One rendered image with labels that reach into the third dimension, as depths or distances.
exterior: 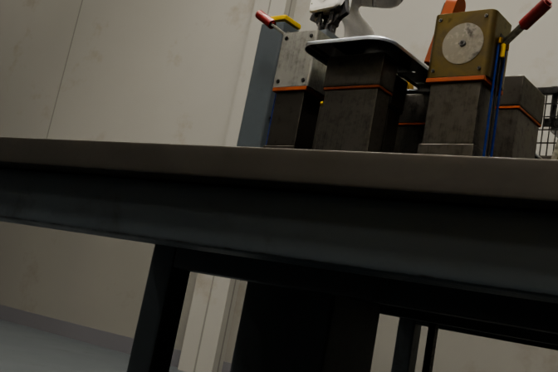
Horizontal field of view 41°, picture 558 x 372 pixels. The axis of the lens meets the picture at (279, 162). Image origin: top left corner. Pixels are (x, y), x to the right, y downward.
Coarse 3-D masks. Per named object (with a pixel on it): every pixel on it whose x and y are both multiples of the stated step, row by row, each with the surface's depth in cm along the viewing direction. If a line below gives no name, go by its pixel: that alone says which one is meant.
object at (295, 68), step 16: (304, 32) 146; (320, 32) 144; (288, 48) 147; (304, 48) 145; (288, 64) 146; (304, 64) 143; (320, 64) 144; (288, 80) 145; (304, 80) 142; (320, 80) 144; (288, 96) 144; (304, 96) 142; (320, 96) 145; (272, 112) 148; (288, 112) 143; (304, 112) 142; (272, 128) 145; (288, 128) 142; (304, 128) 142; (272, 144) 144; (288, 144) 141; (304, 144) 143
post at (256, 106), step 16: (272, 32) 165; (272, 48) 164; (256, 64) 166; (272, 64) 163; (256, 80) 164; (272, 80) 162; (256, 96) 163; (272, 96) 161; (256, 112) 162; (240, 128) 163; (256, 128) 160; (240, 144) 162; (256, 144) 159
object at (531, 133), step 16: (512, 80) 139; (528, 80) 140; (512, 96) 138; (528, 96) 140; (544, 96) 146; (512, 112) 138; (528, 112) 140; (512, 128) 137; (528, 128) 142; (496, 144) 138; (512, 144) 136; (528, 144) 142
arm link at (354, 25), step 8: (352, 0) 226; (360, 0) 225; (368, 0) 225; (352, 8) 227; (352, 16) 226; (360, 16) 229; (344, 24) 228; (352, 24) 226; (360, 24) 226; (368, 24) 229; (344, 32) 231; (352, 32) 226; (360, 32) 226; (368, 32) 227
